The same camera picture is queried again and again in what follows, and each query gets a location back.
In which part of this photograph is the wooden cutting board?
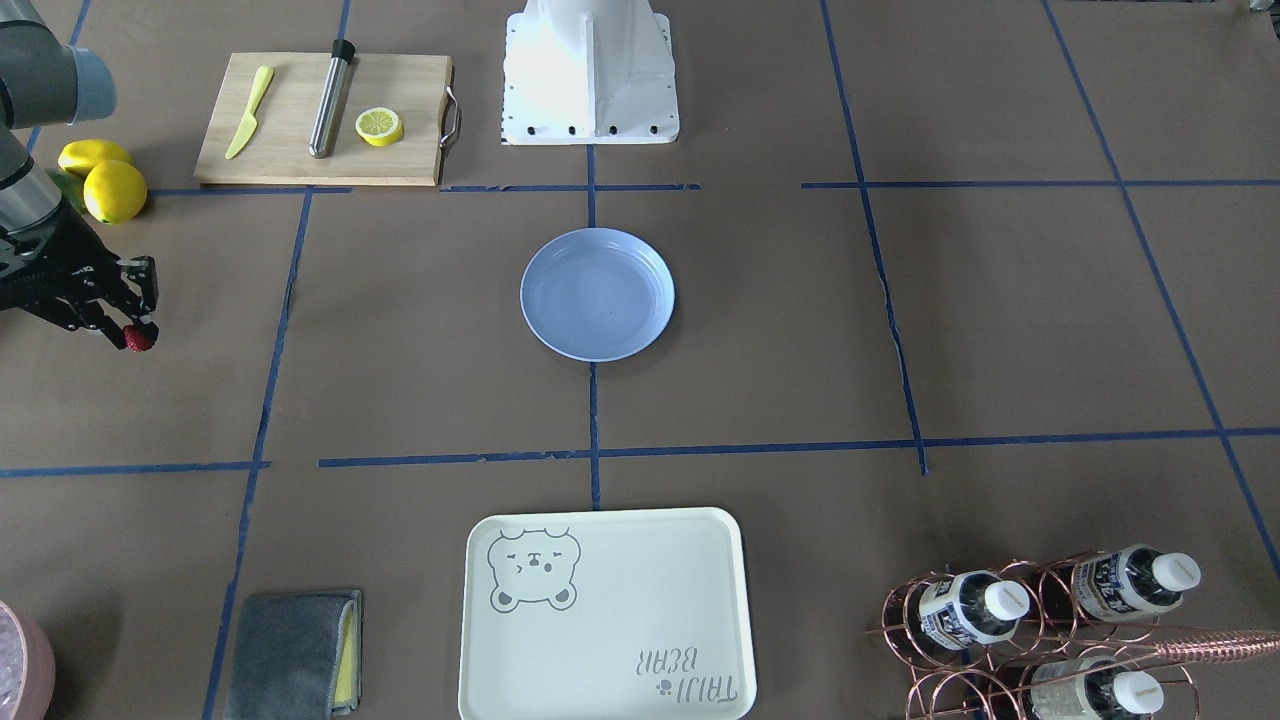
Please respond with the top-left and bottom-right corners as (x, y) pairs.
(193, 53), (454, 188)

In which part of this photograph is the yellow plastic knife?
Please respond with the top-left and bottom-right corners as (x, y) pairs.
(224, 65), (275, 160)

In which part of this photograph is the red strawberry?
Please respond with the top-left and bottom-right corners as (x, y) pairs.
(123, 324), (157, 352)

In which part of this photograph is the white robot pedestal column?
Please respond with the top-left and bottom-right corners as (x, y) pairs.
(507, 1), (675, 83)

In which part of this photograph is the light blue round plate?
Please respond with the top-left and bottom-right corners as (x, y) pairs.
(518, 227), (676, 363)

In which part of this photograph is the green lime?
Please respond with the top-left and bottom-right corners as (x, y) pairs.
(46, 169), (88, 215)

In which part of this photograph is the copper wire bottle rack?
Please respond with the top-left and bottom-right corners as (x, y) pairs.
(869, 550), (1277, 719)

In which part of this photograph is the tea bottle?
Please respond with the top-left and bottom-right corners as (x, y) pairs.
(1020, 655), (1165, 719)
(1069, 544), (1202, 623)
(906, 570), (1032, 655)

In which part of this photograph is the grey folded cloth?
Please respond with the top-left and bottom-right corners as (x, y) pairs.
(224, 588), (364, 719)

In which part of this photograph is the small yellow lemon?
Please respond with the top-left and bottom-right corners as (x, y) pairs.
(58, 138), (134, 179)

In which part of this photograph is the silver handled knife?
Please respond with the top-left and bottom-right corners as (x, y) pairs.
(307, 38), (356, 159)

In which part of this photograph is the cream bear tray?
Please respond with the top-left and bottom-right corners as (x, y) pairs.
(458, 507), (758, 719)

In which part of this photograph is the pink bowl with ice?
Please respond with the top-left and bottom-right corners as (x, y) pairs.
(1, 602), (56, 719)

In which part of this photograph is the lemon half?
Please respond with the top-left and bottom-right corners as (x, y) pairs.
(355, 108), (404, 147)

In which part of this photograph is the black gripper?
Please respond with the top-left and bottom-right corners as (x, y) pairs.
(1, 205), (159, 346)

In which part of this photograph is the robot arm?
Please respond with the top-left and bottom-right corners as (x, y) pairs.
(1, 1), (159, 351)

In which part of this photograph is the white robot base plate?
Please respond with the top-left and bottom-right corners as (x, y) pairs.
(500, 6), (681, 146)

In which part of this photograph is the back tea bottle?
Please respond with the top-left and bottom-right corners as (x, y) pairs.
(1069, 544), (1202, 623)

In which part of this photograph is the large yellow lemon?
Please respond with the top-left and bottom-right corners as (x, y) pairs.
(83, 160), (148, 225)

